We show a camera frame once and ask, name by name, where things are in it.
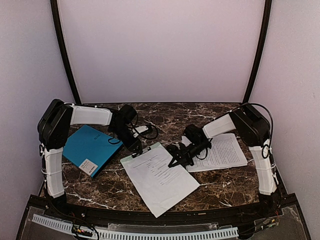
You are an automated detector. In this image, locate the white printed form sheet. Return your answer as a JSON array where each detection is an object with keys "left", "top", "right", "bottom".
[{"left": 120, "top": 142, "right": 200, "bottom": 218}]

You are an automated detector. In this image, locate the mint green clipboard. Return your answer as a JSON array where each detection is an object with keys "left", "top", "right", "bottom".
[{"left": 121, "top": 145, "right": 175, "bottom": 218}]

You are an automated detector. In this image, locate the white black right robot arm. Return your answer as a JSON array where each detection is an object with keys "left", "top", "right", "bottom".
[{"left": 166, "top": 102, "right": 278, "bottom": 196}]

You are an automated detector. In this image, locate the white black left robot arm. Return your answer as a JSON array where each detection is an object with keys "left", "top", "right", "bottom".
[{"left": 37, "top": 99, "right": 152, "bottom": 199}]

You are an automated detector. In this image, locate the blue file folder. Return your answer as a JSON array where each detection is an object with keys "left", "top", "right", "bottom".
[{"left": 62, "top": 125, "right": 123, "bottom": 178}]

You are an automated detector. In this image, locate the stapled text document stack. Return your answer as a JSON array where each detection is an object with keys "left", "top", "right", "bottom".
[{"left": 186, "top": 133, "right": 248, "bottom": 173}]

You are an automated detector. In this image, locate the black left camera cable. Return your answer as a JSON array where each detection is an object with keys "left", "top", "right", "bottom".
[{"left": 107, "top": 112, "right": 159, "bottom": 146}]

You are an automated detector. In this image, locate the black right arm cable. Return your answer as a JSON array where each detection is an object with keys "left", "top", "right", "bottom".
[{"left": 239, "top": 102, "right": 275, "bottom": 159}]

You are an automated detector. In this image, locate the white slotted cable duct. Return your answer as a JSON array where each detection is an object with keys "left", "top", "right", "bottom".
[{"left": 31, "top": 214, "right": 239, "bottom": 240}]

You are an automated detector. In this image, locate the black left frame post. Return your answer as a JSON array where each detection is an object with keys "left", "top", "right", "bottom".
[{"left": 50, "top": 0, "right": 82, "bottom": 104}]

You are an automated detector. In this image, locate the black frame post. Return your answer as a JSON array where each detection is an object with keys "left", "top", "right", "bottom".
[
  {"left": 50, "top": 0, "right": 82, "bottom": 104},
  {"left": 242, "top": 0, "right": 273, "bottom": 104}
]

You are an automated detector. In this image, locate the black right frame post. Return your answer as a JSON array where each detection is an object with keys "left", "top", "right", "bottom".
[{"left": 242, "top": 0, "right": 273, "bottom": 104}]

